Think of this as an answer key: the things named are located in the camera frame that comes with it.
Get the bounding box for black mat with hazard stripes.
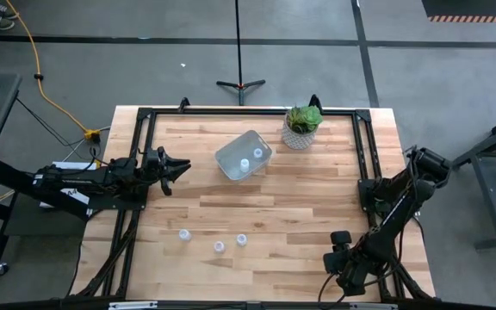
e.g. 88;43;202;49
421;0;496;24

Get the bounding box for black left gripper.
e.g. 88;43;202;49
143;146;192;197

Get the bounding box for black aluminium table frame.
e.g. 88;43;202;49
70;106;437;302

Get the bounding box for black cart frame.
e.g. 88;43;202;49
0;157;94;276

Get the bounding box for black metal table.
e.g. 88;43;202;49
448;109;496;251

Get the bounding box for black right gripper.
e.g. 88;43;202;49
323;231;372;297

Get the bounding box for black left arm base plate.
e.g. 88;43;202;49
84;174;151;212

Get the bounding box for black tripod stand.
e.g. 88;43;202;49
215;0;267;107

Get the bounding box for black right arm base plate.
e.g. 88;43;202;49
357;177;421;215

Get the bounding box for clear plastic basket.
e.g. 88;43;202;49
214;129;274;182

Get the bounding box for white patterned plant pot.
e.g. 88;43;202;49
281;112;318;151

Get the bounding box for white paper box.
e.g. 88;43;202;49
39;160;98;210

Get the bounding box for green succulent plant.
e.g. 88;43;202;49
287;104;325;134

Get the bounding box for silver metal bracket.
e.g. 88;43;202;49
350;303;399;310
108;301;158;310

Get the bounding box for orange extension cable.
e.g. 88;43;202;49
5;0;102;143

